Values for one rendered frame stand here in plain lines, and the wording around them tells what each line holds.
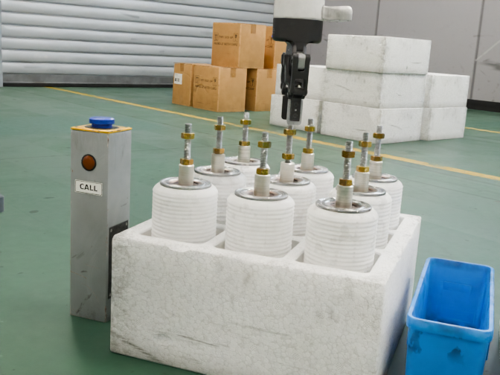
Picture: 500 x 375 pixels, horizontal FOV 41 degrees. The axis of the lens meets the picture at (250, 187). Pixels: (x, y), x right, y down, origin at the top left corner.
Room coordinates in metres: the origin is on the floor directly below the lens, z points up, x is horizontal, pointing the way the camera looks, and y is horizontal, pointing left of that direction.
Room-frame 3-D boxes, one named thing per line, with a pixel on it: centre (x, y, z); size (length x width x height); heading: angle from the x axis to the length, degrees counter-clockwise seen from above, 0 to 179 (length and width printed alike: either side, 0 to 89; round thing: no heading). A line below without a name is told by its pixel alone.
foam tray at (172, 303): (1.03, -0.06, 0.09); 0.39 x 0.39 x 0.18; 70
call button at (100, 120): (1.06, 0.24, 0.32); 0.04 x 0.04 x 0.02
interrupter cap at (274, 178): (1.03, -0.06, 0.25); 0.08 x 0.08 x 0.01
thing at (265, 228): (0.92, -0.02, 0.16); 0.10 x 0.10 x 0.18
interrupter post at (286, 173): (1.03, -0.06, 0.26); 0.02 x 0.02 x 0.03
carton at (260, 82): (4.94, 0.01, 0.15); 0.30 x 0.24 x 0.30; 42
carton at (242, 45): (4.82, 0.14, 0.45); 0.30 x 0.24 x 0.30; 43
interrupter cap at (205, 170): (1.07, 0.05, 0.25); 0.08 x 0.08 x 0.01
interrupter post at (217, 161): (1.07, 0.05, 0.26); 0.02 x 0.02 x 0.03
